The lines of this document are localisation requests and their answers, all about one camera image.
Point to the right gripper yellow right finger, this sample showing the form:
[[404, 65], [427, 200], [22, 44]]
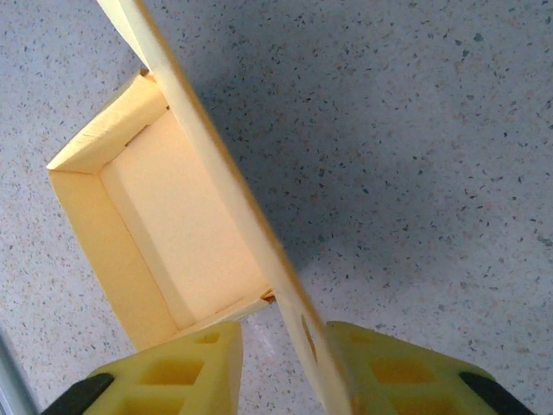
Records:
[[410, 380]]

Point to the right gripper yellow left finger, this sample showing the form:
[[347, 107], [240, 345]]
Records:
[[190, 376]]

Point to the yellow paper box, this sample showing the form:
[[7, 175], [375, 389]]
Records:
[[181, 207]]

